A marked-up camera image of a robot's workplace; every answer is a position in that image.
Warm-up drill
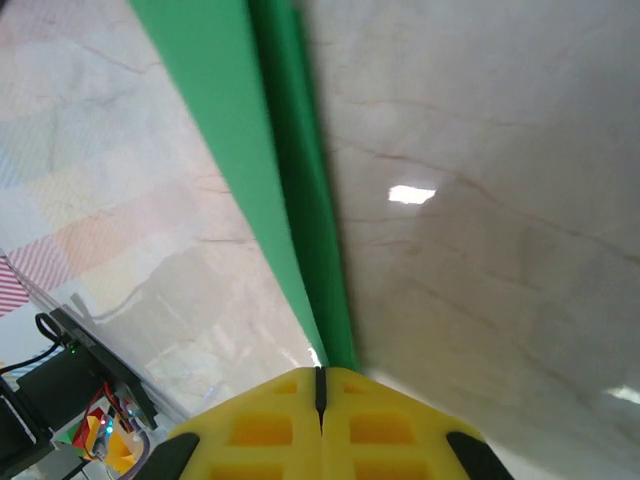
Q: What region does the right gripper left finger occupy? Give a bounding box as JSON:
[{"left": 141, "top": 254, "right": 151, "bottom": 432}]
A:
[{"left": 137, "top": 367, "right": 326, "bottom": 480}]

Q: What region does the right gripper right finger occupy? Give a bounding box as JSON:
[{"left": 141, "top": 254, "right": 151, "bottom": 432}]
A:
[{"left": 321, "top": 367, "right": 516, "bottom": 480}]

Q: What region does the green cloth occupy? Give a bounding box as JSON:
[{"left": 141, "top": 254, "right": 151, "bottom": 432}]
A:
[{"left": 127, "top": 0, "right": 360, "bottom": 375}]

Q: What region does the circuit board with yellow connector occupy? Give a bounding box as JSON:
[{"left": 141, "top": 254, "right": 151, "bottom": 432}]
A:
[{"left": 74, "top": 407, "right": 146, "bottom": 476}]

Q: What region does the wide aluminium mounting rail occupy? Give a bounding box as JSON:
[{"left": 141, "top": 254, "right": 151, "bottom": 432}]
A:
[{"left": 19, "top": 284, "right": 194, "bottom": 426}]

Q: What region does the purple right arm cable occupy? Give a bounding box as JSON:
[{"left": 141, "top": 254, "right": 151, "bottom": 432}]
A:
[{"left": 112, "top": 427, "right": 154, "bottom": 480}]

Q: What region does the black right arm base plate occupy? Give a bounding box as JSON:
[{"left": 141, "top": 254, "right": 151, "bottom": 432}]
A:
[{"left": 47, "top": 305, "right": 160, "bottom": 432}]

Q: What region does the thin black cable loop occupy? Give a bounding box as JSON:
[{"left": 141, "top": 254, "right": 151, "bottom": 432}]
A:
[{"left": 33, "top": 310, "right": 74, "bottom": 351}]

